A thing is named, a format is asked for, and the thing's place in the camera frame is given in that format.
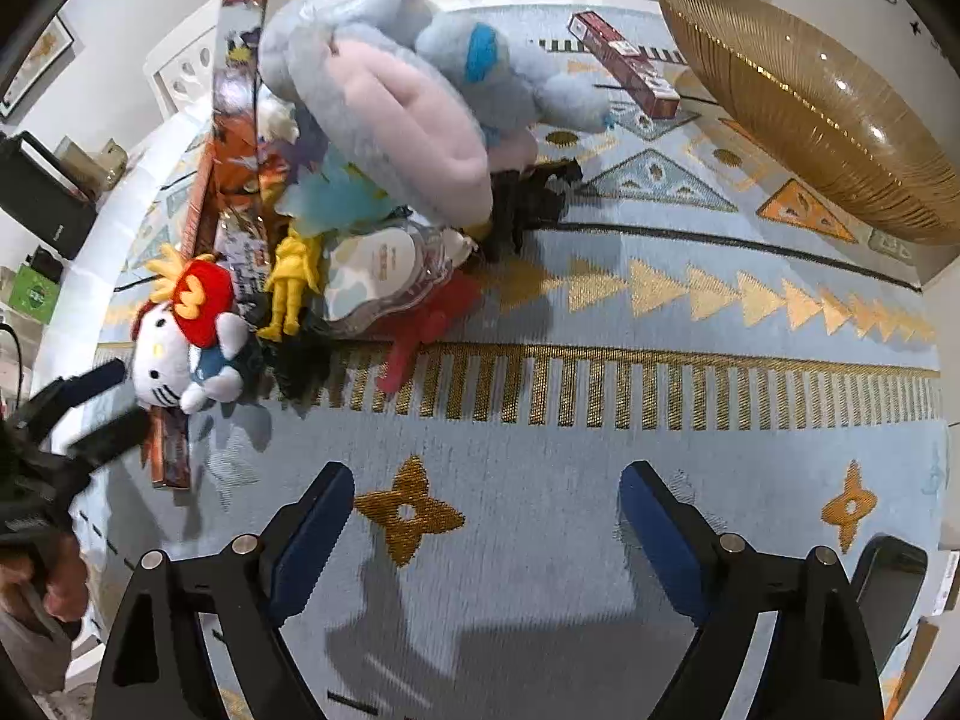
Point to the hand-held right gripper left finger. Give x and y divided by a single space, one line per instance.
311 547

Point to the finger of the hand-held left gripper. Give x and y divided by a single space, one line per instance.
79 394
112 439

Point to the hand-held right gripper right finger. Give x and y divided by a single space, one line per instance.
660 540

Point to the long dark red box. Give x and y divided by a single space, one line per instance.
171 457

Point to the white cat plush red hat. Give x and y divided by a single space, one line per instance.
161 367

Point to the blue plush toy pink ears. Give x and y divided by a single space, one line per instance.
390 105

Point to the golden ribbed bowl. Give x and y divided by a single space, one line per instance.
810 112

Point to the person's left hand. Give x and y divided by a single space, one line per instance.
66 585

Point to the green box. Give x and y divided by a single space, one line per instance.
30 292

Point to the white desk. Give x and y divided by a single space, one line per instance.
82 270

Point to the black figurine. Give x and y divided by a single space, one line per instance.
300 367
525 202

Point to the black speaker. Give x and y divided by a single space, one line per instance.
45 195

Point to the yellow figurine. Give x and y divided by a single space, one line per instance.
289 277

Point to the red translucent figurine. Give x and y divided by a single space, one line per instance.
427 322

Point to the clear round container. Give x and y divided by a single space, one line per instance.
375 270

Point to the teal translucent figurine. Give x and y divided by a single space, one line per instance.
337 195

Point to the framed picture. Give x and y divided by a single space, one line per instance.
37 64

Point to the white chair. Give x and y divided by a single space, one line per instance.
187 67

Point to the long colourful printed box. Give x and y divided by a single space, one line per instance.
240 75

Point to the red box white print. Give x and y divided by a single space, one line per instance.
622 60

